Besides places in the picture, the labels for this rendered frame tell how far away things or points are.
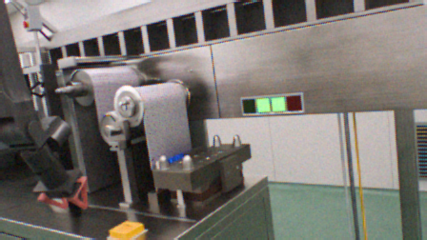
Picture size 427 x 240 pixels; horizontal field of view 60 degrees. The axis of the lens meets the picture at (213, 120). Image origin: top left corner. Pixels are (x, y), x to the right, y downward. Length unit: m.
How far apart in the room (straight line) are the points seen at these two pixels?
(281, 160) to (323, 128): 0.60
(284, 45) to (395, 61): 0.36
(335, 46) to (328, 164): 2.70
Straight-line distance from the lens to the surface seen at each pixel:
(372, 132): 3.70
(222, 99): 1.47
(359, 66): 1.26
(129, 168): 1.35
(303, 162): 3.96
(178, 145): 1.42
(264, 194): 1.47
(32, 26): 1.78
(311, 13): 1.31
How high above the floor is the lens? 1.33
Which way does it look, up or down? 7 degrees down
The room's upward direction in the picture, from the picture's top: 8 degrees counter-clockwise
